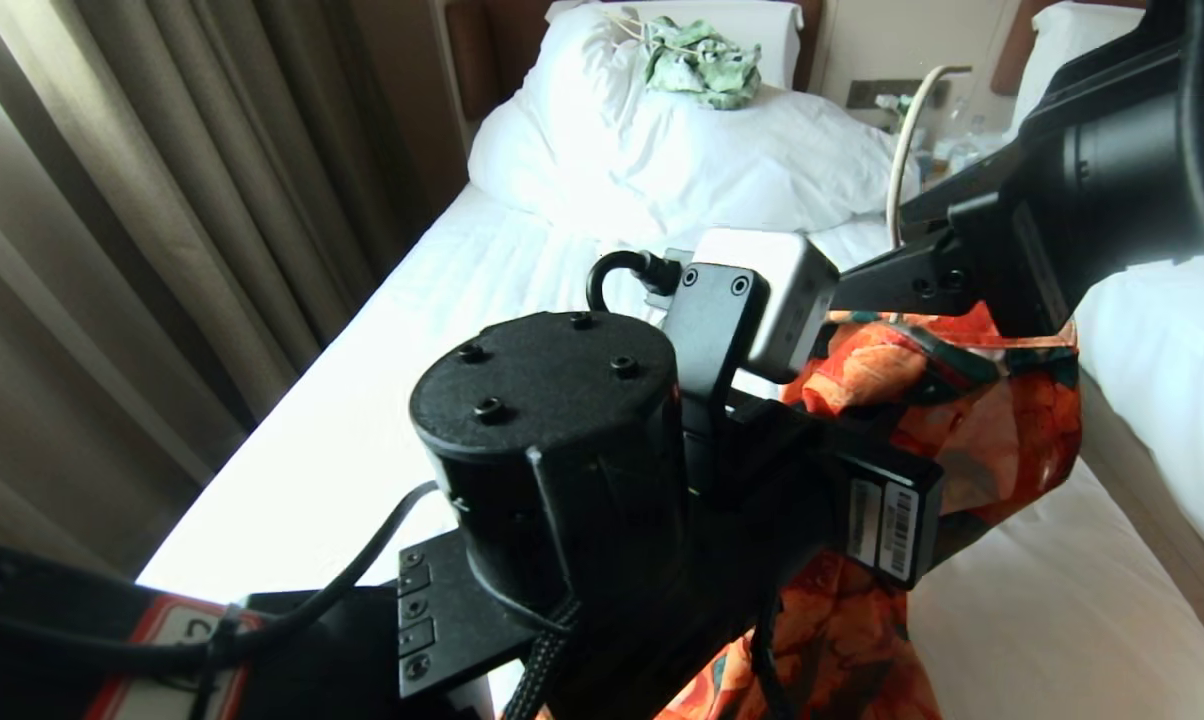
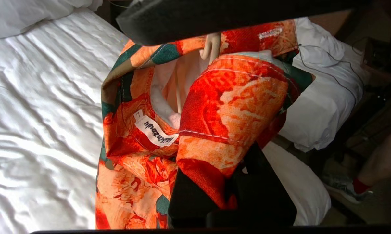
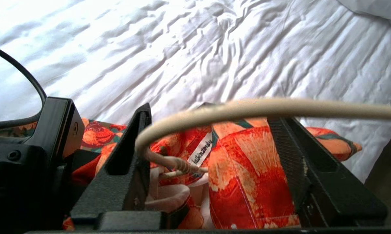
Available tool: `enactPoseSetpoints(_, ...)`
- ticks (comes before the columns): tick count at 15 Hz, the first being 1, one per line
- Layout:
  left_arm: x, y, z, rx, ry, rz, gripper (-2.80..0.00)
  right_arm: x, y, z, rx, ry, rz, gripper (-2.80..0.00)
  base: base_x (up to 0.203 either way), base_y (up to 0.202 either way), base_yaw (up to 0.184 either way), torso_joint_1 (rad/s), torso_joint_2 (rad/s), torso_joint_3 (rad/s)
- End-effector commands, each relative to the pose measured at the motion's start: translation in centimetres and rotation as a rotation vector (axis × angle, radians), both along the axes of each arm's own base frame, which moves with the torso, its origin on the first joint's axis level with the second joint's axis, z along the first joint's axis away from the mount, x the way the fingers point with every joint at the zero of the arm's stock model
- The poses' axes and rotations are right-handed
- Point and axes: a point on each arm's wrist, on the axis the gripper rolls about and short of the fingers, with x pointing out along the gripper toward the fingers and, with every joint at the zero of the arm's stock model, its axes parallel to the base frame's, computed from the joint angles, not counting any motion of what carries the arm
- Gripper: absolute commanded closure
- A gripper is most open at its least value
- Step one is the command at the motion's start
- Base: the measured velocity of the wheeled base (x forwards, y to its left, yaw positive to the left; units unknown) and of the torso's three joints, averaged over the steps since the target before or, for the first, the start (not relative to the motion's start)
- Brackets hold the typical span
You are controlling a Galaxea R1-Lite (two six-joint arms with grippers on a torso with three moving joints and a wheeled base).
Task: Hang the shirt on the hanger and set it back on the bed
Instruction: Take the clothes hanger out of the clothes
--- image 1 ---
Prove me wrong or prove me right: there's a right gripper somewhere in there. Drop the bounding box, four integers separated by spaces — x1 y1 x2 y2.
897 0 1203 341

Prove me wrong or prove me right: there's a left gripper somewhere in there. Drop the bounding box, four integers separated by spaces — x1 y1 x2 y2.
572 232 965 716

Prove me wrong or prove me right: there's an orange floral shirt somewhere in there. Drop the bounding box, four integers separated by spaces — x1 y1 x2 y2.
507 300 1083 720

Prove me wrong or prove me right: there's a bed with white sheet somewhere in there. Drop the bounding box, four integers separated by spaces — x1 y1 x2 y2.
137 180 1204 720
1070 255 1204 673

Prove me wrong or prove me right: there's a tan hanger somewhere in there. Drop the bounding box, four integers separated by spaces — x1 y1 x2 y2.
602 8 663 46

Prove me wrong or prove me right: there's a nightstand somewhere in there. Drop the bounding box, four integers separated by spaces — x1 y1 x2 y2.
877 95 1018 193

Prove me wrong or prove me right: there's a white bent tube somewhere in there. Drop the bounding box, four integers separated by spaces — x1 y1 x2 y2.
886 64 975 249

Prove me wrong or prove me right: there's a white pillow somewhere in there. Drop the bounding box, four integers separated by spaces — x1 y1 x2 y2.
547 0 805 93
1010 0 1155 136
467 5 923 251

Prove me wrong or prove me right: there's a green crumpled cloth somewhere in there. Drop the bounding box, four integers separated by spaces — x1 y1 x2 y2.
644 15 763 111

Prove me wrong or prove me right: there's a beige curtain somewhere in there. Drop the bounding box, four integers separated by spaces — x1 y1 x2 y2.
0 0 433 581

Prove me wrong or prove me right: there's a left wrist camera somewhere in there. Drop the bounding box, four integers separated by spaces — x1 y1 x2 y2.
662 228 841 406

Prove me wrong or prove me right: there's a black cable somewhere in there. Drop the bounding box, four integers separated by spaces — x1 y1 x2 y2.
0 480 441 681
586 249 683 313

